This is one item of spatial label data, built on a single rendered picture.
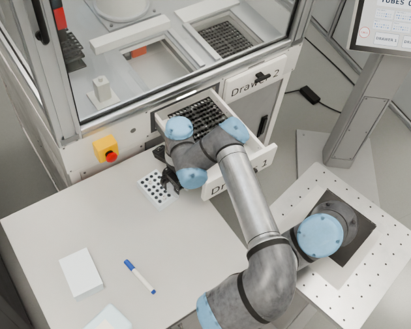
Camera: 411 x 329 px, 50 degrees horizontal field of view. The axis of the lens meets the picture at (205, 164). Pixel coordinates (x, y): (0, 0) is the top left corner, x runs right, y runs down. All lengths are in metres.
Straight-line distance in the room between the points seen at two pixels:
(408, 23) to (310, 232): 0.99
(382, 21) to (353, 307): 1.07
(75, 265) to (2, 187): 1.27
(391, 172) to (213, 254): 1.62
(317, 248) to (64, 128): 0.81
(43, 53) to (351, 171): 1.93
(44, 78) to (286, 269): 0.77
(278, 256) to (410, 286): 1.64
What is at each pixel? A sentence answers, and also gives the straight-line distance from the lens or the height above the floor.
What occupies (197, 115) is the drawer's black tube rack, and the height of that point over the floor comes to 0.90.
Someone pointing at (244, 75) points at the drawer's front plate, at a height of 0.93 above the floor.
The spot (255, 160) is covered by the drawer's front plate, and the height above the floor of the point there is 0.91.
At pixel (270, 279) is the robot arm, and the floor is 1.25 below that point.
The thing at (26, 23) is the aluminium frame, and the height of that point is 1.40.
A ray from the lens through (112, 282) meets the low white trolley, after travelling 1.41.
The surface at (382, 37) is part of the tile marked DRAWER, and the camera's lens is 1.91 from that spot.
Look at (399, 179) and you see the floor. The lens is 2.82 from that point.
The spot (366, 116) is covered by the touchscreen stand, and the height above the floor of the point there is 0.49.
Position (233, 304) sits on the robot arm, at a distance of 0.94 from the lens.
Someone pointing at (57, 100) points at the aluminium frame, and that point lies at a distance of 1.30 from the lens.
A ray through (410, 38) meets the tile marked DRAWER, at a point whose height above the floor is 1.01.
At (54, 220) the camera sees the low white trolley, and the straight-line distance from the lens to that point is 1.53.
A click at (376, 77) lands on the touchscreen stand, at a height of 0.74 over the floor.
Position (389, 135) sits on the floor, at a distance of 3.01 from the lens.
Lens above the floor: 2.08
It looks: 55 degrees down
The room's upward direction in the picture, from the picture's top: 8 degrees clockwise
